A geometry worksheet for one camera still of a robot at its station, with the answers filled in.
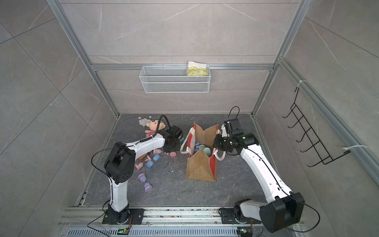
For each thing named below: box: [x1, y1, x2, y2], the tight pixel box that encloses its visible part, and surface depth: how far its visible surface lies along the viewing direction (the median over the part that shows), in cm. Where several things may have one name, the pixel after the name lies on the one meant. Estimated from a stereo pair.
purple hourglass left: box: [137, 172, 153, 193], surface depth 83 cm
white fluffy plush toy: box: [138, 115, 152, 128], surface depth 113 cm
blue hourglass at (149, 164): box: [145, 153, 161, 170], surface depth 95 cm
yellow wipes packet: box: [187, 60, 209, 77], surface depth 88 cm
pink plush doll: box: [144, 119, 166, 138], surface depth 106 cm
